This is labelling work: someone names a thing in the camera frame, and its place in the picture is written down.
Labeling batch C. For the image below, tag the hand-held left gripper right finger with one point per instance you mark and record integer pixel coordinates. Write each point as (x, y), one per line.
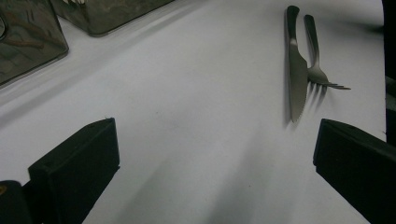
(358, 171)

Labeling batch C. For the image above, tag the steel fork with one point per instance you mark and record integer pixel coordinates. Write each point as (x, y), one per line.
(314, 73)

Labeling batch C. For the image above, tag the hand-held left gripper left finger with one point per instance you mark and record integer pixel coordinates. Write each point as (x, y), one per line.
(74, 171)

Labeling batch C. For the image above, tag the white table cover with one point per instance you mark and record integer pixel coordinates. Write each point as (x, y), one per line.
(186, 93)

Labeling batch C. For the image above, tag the steel table knife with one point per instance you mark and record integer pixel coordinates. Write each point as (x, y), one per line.
(297, 77)

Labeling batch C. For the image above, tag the grey transparent plastic basket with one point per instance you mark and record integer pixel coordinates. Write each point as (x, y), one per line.
(59, 46)
(109, 15)

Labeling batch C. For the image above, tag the brown wooden chopstick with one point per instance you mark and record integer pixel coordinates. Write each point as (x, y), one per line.
(28, 43)
(31, 26)

